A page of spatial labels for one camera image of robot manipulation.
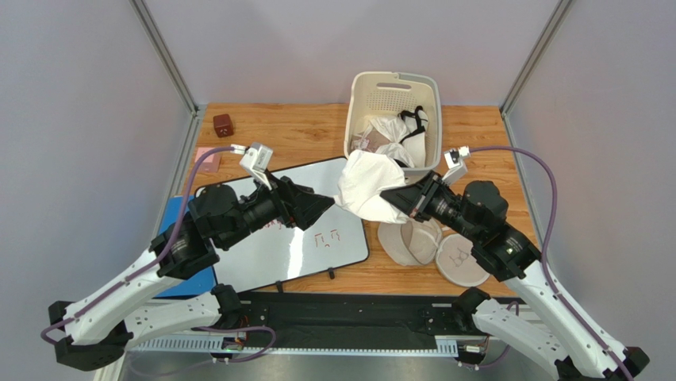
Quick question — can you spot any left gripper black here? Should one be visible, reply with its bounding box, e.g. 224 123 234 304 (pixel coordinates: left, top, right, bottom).
219 168 336 249

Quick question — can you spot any white mesh laundry bag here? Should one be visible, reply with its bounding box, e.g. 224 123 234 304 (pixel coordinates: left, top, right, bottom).
378 221 490 288

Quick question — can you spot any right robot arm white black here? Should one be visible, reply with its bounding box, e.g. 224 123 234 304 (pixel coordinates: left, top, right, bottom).
380 171 650 380

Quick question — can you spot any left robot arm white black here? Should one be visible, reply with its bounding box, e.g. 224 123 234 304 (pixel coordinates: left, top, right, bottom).
48 177 335 371

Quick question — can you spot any black and white bra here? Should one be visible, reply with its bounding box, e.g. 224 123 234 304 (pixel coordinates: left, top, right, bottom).
398 106 429 167

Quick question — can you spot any cream plastic laundry basket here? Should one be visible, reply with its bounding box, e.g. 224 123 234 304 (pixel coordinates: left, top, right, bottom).
344 71 444 179

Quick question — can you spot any white garment in basket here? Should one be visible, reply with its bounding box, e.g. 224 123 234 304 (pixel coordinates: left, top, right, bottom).
348 116 426 168

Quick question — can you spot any pink cube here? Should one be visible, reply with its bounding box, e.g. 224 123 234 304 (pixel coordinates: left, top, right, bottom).
194 147 221 173

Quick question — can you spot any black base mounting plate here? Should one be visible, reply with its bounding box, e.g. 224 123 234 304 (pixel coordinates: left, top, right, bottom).
216 292 480 350

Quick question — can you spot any brown cube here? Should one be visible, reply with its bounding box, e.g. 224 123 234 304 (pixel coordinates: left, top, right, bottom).
213 114 235 138

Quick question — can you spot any blue folder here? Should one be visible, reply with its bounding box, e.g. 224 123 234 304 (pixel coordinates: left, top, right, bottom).
155 196 217 299

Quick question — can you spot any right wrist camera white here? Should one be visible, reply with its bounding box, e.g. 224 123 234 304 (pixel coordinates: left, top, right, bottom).
442 146 471 186

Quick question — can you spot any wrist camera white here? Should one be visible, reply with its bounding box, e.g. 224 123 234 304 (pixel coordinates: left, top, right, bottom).
442 146 471 186
240 142 274 190

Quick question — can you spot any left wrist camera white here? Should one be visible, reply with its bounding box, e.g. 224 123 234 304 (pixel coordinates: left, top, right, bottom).
240 142 274 190

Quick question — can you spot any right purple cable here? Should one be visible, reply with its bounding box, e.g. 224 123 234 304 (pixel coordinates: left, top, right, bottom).
467 144 635 381

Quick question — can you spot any purple cable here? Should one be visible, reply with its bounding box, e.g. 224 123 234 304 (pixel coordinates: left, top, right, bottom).
467 144 635 381
40 144 275 366

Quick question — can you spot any aluminium rail frame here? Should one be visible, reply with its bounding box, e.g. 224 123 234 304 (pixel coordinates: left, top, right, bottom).
92 298 603 381

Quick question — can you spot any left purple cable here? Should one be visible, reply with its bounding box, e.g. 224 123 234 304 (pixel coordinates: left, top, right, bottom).
40 144 275 366

